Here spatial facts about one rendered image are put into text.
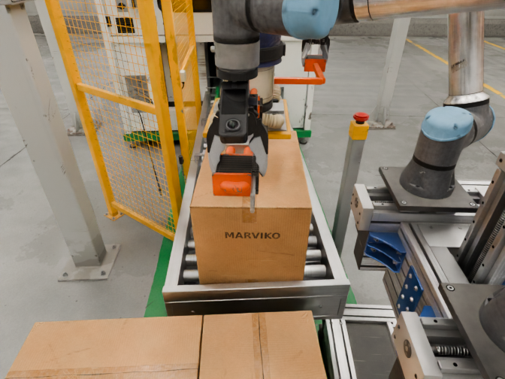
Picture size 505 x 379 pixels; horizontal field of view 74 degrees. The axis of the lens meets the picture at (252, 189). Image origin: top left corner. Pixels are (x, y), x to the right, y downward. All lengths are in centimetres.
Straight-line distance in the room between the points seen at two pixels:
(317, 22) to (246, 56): 14
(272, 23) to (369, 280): 190
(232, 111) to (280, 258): 78
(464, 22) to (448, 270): 65
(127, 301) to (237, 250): 107
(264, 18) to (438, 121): 64
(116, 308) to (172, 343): 91
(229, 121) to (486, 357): 60
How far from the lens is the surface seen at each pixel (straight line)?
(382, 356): 170
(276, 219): 113
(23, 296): 244
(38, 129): 191
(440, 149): 105
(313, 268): 146
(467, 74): 115
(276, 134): 111
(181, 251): 147
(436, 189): 109
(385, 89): 418
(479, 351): 77
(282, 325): 129
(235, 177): 63
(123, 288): 222
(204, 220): 114
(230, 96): 58
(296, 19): 50
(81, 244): 228
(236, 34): 56
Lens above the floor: 161
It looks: 34 degrees down
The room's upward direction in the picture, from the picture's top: straight up
